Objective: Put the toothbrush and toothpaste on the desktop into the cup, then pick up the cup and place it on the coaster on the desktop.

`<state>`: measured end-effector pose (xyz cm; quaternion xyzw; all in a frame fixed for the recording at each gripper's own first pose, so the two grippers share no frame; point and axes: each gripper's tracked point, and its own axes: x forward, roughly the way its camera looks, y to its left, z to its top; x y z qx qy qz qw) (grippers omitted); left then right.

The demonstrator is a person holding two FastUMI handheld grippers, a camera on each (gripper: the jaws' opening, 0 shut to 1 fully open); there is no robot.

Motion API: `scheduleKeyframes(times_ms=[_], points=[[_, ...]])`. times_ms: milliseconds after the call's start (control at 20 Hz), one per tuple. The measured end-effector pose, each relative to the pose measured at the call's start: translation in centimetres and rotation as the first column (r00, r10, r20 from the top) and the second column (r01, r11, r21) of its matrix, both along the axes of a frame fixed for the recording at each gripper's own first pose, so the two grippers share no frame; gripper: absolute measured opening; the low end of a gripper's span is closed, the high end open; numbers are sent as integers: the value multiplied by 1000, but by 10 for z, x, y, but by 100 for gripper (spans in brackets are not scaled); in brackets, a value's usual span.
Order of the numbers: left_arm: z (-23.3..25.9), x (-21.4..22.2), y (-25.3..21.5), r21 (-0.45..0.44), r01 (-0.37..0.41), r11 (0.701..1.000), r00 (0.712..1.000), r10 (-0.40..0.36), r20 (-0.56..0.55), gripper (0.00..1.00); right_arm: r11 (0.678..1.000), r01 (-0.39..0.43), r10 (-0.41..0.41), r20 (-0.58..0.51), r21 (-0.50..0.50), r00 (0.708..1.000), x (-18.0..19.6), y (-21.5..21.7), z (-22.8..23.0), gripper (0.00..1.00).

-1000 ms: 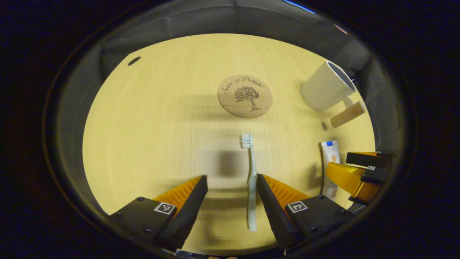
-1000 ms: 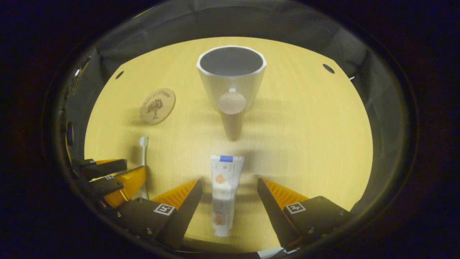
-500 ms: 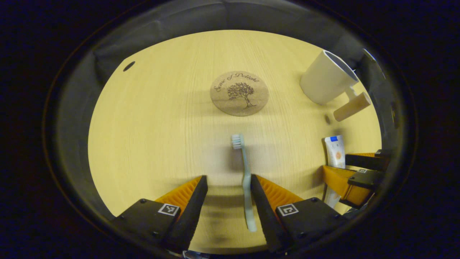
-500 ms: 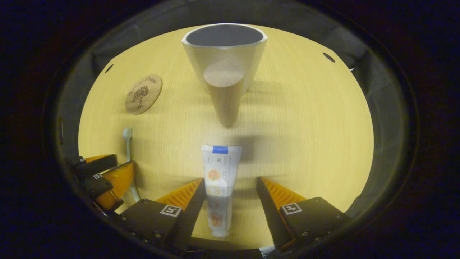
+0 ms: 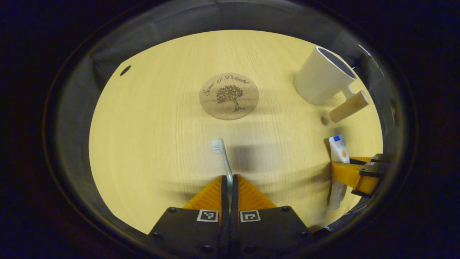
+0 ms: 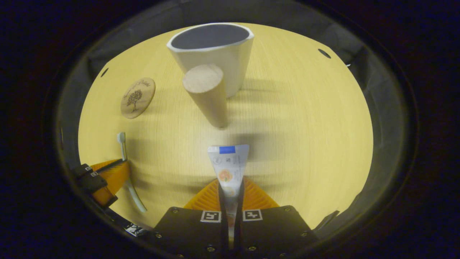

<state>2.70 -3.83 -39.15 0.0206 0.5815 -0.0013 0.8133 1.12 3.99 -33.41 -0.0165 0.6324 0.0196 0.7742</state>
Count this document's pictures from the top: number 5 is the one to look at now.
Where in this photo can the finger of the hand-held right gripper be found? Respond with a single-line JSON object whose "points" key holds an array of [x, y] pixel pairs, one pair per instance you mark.
{"points": [[379, 157], [348, 174]]}

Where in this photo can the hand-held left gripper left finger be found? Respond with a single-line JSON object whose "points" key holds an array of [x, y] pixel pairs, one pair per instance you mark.
{"points": [[187, 230]]}

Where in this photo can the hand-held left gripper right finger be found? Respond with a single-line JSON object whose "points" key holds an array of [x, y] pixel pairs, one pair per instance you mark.
{"points": [[273, 230]]}

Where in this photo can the white toothpaste tube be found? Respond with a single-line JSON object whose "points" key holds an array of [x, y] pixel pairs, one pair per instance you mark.
{"points": [[339, 151]]}

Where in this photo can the round cork coaster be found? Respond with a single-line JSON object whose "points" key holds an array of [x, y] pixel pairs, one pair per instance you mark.
{"points": [[229, 96]]}

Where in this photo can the light blue toothbrush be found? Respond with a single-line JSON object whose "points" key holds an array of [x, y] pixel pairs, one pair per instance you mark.
{"points": [[224, 158]]}

